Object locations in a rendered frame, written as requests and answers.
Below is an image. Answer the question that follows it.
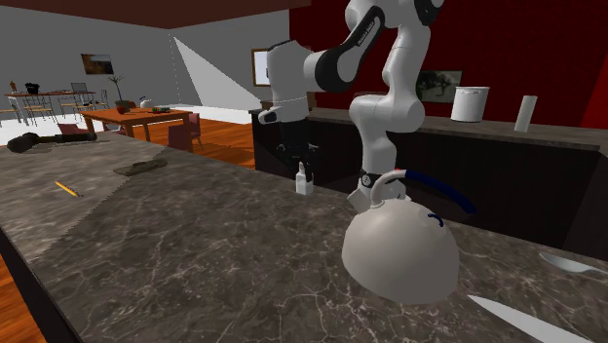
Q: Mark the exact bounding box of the small white bottle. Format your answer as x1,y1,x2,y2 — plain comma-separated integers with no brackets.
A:
295,161,315,197

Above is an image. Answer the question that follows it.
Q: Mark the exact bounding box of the red chair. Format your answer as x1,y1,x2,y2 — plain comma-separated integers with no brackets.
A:
166,112,204,153

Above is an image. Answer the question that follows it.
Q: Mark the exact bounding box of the flat dark olive object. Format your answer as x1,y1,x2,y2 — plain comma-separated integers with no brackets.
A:
112,158,170,177

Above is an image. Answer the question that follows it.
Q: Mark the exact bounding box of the wooden dining table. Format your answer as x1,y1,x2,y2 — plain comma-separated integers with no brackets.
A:
77,74,194,144

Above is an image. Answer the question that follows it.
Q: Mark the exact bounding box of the white canister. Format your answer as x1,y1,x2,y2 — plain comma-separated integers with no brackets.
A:
449,86,491,124

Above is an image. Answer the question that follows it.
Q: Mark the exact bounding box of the dark kitchen counter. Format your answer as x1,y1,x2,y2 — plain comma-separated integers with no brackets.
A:
248,106,608,262

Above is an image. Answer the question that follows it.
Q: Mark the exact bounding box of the white paper roll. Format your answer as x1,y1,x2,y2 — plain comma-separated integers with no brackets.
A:
513,95,539,133

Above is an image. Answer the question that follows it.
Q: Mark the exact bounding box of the yellow pencil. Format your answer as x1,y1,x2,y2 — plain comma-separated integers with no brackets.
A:
54,179,80,198

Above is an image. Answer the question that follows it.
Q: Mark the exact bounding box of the desk with metal chairs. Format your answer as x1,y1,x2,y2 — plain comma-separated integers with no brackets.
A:
0,80,111,127

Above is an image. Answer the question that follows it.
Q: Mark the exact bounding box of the long black object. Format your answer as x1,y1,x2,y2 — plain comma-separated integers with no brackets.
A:
6,132,99,155

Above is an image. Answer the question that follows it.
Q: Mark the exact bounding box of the silver knife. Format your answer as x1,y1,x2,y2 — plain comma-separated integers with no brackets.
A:
467,293,596,343

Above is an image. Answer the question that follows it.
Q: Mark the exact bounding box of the silver spoon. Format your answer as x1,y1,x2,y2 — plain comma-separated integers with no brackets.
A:
538,251,608,277

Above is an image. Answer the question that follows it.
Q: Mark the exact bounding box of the white framed wall picture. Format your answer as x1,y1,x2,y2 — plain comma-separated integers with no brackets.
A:
250,48,273,88

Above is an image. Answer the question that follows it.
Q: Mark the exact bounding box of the green wall picture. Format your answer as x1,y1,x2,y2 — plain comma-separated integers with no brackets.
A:
415,69,464,104

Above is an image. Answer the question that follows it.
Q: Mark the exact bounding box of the white kettle with blue handle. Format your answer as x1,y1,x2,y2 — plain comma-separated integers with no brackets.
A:
341,169,478,306

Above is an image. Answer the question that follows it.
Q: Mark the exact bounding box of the dark landscape wall picture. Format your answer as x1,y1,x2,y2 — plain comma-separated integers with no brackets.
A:
80,53,116,76

